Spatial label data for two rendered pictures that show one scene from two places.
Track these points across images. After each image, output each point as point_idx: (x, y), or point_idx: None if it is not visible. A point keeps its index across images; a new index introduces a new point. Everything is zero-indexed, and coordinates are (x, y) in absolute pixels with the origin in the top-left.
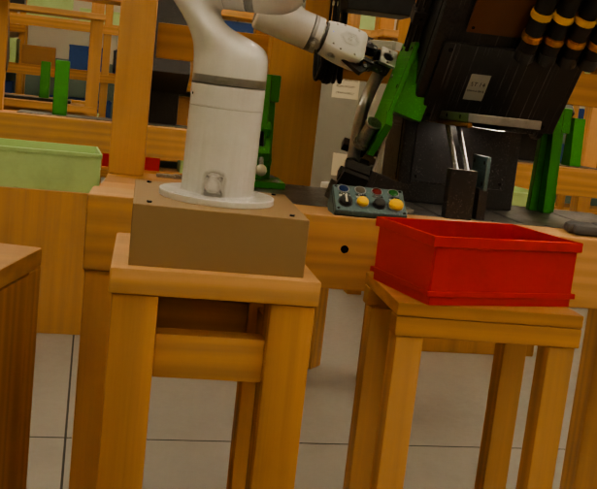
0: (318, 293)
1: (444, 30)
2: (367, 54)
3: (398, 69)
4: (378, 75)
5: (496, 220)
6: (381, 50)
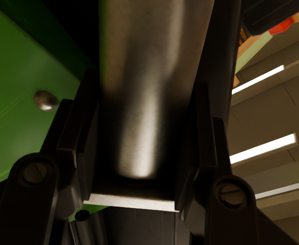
0: None
1: None
2: (206, 226)
3: (33, 149)
4: (99, 65)
5: None
6: (157, 208)
